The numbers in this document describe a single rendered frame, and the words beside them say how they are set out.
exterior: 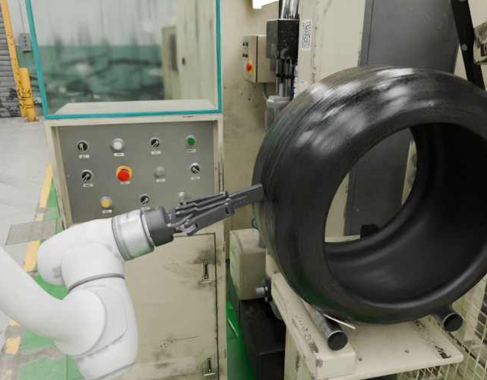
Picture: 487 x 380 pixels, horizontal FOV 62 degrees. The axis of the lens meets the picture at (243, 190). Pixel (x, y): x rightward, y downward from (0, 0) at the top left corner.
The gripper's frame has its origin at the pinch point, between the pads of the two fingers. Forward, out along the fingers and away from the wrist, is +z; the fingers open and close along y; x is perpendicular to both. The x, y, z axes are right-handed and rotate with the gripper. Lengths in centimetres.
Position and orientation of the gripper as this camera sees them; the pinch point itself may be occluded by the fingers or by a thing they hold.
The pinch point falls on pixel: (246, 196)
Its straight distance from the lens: 82.3
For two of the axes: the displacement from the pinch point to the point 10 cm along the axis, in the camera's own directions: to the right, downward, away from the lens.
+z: 9.4, -3.2, 1.0
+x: 2.6, 8.9, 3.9
